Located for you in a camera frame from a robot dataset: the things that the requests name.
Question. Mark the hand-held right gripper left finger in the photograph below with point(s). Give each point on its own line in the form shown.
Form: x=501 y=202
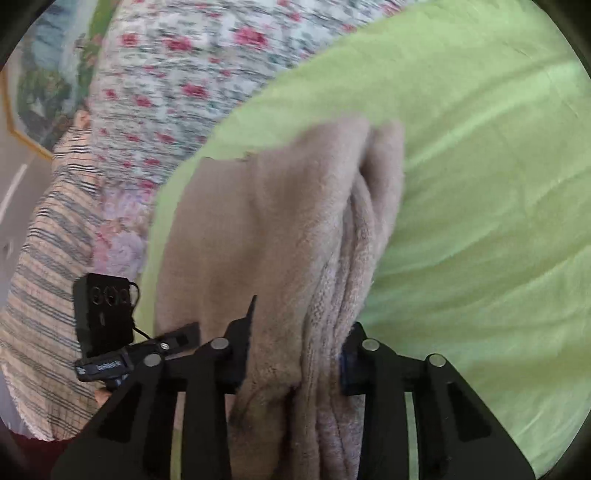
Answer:
x=238 y=360

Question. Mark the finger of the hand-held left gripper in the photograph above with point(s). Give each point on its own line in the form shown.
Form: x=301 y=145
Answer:
x=178 y=337

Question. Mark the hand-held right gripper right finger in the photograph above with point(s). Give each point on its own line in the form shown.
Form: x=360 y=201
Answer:
x=353 y=374

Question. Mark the beige knitted sweater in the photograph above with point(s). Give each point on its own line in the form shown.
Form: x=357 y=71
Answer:
x=286 y=240

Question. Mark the plaid bedsheet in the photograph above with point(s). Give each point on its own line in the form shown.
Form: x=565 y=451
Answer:
x=51 y=295

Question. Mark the purple pink floral cloth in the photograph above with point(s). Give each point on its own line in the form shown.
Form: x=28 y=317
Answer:
x=122 y=235

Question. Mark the light green bed sheet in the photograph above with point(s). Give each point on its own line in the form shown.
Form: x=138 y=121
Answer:
x=485 y=194

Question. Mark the red floral quilt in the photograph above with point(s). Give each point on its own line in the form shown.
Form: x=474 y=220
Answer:
x=198 y=83

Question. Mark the framed landscape wall picture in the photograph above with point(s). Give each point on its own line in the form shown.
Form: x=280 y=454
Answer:
x=51 y=78

